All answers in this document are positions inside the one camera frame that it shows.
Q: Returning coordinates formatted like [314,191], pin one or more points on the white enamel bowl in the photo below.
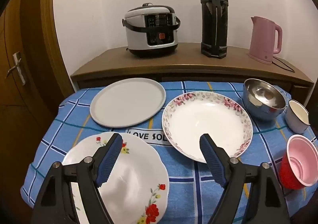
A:
[294,119]

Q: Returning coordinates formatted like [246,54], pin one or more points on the black thermos flask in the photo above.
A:
[213,27]

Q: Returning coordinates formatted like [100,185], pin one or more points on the grey round plate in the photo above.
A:
[126,102]

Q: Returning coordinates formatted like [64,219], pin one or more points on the stainless steel bowl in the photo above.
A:
[258,112]

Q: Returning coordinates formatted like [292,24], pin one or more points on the pink floral rim deep plate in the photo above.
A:
[198,119]

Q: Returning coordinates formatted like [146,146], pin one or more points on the pink electric kettle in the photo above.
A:
[260,40]

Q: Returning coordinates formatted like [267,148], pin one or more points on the wooden door frame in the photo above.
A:
[49,27]

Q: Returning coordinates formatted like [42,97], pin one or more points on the white black rice cooker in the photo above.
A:
[139,35]

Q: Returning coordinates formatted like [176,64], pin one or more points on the white plate with red flowers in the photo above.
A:
[134,184]

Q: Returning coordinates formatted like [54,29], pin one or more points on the blue plaid tablecloth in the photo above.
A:
[188,189]

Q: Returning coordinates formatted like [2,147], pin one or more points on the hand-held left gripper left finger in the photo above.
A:
[111,156]

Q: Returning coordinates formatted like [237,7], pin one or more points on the brown wooden cabinet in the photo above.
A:
[174,64]

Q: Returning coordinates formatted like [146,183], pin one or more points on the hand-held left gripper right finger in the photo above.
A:
[211,159]

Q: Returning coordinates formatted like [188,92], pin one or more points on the brown wooden door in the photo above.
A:
[24,114]

